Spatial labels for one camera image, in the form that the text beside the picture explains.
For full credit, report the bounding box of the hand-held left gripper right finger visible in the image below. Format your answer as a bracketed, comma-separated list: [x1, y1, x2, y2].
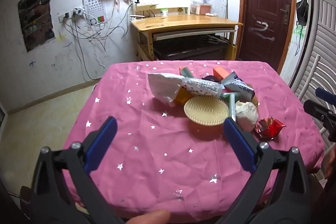
[215, 117, 311, 224]

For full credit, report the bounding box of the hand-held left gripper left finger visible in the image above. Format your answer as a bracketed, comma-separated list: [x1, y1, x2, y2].
[28, 116, 124, 224]

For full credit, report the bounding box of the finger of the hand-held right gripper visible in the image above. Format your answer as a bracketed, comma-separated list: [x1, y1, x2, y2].
[316, 87, 336, 103]
[303, 100, 336, 136]

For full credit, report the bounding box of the white tissue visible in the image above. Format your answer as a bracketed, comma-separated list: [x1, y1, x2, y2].
[234, 101, 259, 131]

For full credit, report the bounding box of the red snack wrapper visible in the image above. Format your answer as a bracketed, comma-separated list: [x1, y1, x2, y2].
[255, 117, 286, 138]

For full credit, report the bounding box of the green and white tube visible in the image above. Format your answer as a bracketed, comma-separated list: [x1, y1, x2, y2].
[228, 93, 237, 123]

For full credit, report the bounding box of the beige oval hair brush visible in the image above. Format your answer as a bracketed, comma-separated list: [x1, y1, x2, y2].
[183, 97, 229, 126]

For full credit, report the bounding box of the silver printed snack wrapper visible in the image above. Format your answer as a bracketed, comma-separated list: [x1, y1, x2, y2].
[181, 77, 225, 98]

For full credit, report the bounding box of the small black item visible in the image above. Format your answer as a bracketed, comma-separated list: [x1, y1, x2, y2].
[202, 75, 222, 83]

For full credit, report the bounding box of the small orange box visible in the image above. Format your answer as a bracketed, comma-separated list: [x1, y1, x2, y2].
[174, 89, 192, 106]

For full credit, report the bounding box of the bright orange carton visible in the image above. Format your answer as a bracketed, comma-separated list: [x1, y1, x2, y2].
[213, 67, 229, 81]

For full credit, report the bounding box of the white plastic bag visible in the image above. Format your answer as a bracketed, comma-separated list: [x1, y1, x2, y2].
[147, 73, 188, 107]

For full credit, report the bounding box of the teal and orange box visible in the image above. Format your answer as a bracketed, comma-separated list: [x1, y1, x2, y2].
[179, 67, 195, 77]

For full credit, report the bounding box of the person's left hand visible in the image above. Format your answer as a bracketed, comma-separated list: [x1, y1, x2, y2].
[130, 210, 171, 224]

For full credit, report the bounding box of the pink star-print tablecloth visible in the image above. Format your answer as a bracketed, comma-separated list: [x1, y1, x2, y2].
[62, 60, 326, 219]

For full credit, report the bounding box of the white slatted chair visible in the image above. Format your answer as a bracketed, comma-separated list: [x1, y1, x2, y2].
[291, 0, 336, 151]

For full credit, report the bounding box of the black hanging bag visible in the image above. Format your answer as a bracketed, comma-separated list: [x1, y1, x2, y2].
[296, 0, 310, 27]

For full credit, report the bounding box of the black leather bench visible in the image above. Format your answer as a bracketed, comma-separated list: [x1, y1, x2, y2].
[153, 34, 231, 60]

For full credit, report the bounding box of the dark red door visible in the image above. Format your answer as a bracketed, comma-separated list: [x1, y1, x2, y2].
[239, 0, 297, 72]

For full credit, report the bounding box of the wooden desk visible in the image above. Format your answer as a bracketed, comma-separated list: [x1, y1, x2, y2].
[130, 2, 243, 62]

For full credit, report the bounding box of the pink storage container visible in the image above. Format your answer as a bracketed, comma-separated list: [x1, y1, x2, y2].
[190, 0, 213, 15]

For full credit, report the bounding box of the metal door handle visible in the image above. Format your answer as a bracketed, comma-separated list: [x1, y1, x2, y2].
[280, 5, 290, 25]

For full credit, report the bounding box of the tangle of wall cables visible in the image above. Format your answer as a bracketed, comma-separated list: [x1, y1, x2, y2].
[63, 0, 132, 80]

